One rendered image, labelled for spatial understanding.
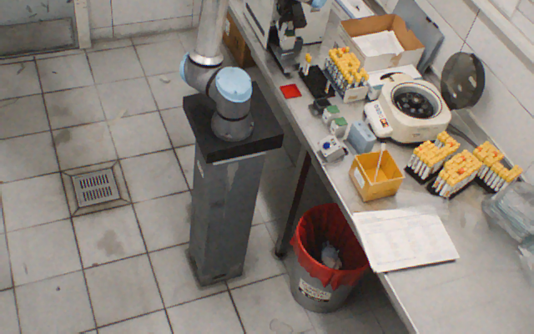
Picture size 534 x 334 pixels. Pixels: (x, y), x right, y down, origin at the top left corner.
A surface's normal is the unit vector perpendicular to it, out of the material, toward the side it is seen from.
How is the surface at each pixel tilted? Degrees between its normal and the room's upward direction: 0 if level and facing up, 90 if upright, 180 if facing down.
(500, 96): 90
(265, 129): 3
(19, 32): 90
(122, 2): 90
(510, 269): 0
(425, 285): 0
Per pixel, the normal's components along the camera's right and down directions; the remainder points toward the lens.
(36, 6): 0.37, 0.73
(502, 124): -0.92, 0.20
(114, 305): 0.13, -0.65
